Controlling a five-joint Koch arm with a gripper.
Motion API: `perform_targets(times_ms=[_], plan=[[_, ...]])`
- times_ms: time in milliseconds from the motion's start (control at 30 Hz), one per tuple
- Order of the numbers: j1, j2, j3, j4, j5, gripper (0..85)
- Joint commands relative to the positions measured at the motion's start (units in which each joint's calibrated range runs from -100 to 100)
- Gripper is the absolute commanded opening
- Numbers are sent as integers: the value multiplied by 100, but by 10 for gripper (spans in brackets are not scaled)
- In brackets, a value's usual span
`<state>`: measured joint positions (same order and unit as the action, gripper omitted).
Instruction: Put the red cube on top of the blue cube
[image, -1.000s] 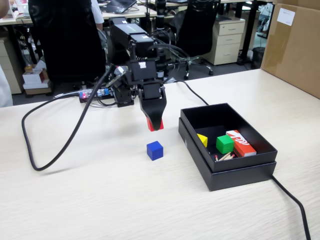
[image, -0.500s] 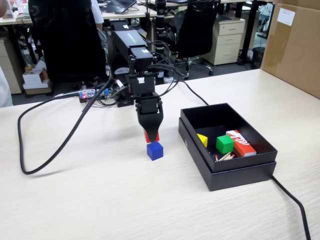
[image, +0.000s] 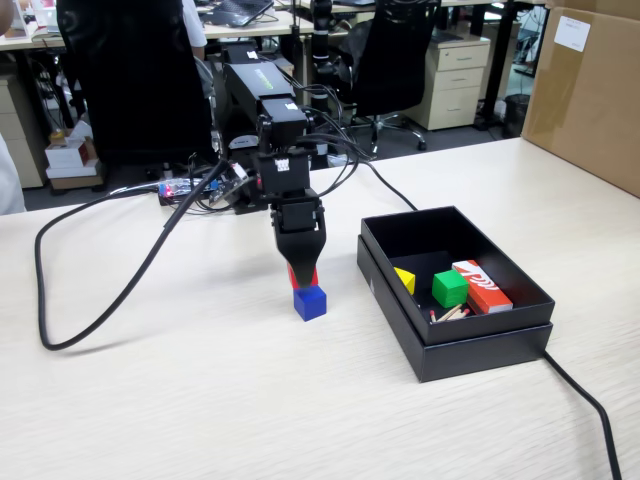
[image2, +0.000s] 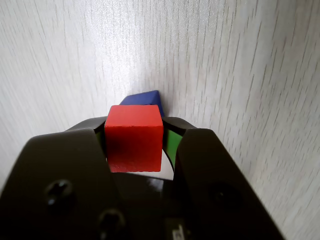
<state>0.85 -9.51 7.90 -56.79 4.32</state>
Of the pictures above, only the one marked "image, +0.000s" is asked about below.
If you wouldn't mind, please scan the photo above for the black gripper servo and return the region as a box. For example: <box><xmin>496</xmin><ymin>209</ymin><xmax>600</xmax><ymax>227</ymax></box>
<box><xmin>252</xmin><ymin>148</ymin><xmax>327</xmax><ymax>292</ymax></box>

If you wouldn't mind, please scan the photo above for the red cube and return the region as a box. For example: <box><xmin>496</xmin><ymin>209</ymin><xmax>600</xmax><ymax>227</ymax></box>
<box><xmin>287</xmin><ymin>263</ymin><xmax>320</xmax><ymax>291</ymax></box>

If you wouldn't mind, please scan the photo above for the blue cube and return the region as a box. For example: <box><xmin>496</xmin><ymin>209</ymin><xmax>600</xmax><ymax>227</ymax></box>
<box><xmin>292</xmin><ymin>285</ymin><xmax>328</xmax><ymax>322</ymax></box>

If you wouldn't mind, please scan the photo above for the green cube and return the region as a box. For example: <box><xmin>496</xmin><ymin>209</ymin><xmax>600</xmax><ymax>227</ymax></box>
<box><xmin>431</xmin><ymin>269</ymin><xmax>470</xmax><ymax>309</ymax></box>

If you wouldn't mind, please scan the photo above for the yellow wedge block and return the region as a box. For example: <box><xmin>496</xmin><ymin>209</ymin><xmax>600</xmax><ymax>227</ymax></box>
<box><xmin>393</xmin><ymin>266</ymin><xmax>417</xmax><ymax>296</ymax></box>

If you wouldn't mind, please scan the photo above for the black cardboard box tray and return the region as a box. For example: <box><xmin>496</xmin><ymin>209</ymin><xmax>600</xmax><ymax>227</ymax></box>
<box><xmin>360</xmin><ymin>204</ymin><xmax>557</xmax><ymax>346</ymax></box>

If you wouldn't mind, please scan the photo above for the controller board with red LED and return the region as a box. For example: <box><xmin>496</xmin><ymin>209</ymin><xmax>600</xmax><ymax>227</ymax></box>
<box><xmin>157</xmin><ymin>177</ymin><xmax>221</xmax><ymax>207</ymax></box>

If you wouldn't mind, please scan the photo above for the orange and white matchbox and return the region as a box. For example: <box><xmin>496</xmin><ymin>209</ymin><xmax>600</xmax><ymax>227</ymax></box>
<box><xmin>451</xmin><ymin>259</ymin><xmax>515</xmax><ymax>315</ymax></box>

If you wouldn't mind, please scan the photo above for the black open box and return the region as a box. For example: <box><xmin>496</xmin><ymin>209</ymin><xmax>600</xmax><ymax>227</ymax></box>
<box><xmin>355</xmin><ymin>234</ymin><xmax>555</xmax><ymax>384</ymax></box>

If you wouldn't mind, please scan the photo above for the black pole with white bands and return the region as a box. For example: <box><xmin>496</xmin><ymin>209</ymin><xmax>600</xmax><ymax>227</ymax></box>
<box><xmin>308</xmin><ymin>0</ymin><xmax>335</xmax><ymax>170</ymax></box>

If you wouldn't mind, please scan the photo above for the cream three-drawer cabinet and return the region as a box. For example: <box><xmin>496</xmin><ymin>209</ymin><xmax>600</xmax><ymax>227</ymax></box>
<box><xmin>407</xmin><ymin>37</ymin><xmax>491</xmax><ymax>132</ymax></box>

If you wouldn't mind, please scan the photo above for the beige office desk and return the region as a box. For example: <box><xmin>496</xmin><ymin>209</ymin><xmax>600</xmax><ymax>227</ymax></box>
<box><xmin>0</xmin><ymin>8</ymin><xmax>316</xmax><ymax>51</ymax></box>

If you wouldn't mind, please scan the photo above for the large black mesh office chair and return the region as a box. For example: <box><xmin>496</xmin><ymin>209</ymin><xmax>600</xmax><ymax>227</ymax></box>
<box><xmin>55</xmin><ymin>0</ymin><xmax>216</xmax><ymax>169</ymax></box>

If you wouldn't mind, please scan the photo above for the flat white box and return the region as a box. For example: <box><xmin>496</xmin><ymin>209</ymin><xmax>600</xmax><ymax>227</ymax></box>
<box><xmin>45</xmin><ymin>164</ymin><xmax>100</xmax><ymax>180</ymax></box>

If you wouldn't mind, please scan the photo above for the black laptop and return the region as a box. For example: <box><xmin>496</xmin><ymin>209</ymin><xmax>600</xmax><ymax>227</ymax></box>
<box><xmin>199</xmin><ymin>0</ymin><xmax>276</xmax><ymax>29</ymax></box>

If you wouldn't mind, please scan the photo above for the black waste bin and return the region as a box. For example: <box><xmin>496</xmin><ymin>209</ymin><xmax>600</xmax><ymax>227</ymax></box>
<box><xmin>502</xmin><ymin>93</ymin><xmax>531</xmax><ymax>140</ymax></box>

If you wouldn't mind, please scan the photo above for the person in white shirt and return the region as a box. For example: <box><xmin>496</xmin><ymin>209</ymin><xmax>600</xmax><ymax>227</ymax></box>
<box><xmin>0</xmin><ymin>132</ymin><xmax>27</xmax><ymax>215</ymax></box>
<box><xmin>180</xmin><ymin>0</ymin><xmax>209</xmax><ymax>62</ymax></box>

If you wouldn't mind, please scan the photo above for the white cardboard box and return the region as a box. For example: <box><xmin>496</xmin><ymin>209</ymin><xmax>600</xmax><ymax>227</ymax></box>
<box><xmin>44</xmin><ymin>138</ymin><xmax>100</xmax><ymax>170</ymax></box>

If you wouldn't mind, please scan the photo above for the office desk with black legs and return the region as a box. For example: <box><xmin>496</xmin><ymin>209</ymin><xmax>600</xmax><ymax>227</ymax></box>
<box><xmin>299</xmin><ymin>0</ymin><xmax>549</xmax><ymax>132</ymax></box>

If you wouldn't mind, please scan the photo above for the large brown cardboard box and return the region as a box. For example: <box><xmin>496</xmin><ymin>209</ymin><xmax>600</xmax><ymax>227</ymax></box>
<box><xmin>520</xmin><ymin>0</ymin><xmax>640</xmax><ymax>199</ymax></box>

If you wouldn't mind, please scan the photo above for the white shipping label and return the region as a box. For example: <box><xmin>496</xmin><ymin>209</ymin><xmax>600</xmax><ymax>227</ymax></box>
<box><xmin>554</xmin><ymin>15</ymin><xmax>592</xmax><ymax>52</ymax></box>

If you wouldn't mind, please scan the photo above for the thick black camera cable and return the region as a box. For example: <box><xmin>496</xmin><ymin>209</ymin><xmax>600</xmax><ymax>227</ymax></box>
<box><xmin>33</xmin><ymin>159</ymin><xmax>229</xmax><ymax>352</ymax></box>

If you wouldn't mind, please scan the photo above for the black power cable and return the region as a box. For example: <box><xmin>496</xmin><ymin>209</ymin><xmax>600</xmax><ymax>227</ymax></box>
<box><xmin>344</xmin><ymin>159</ymin><xmax>624</xmax><ymax>480</ymax></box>

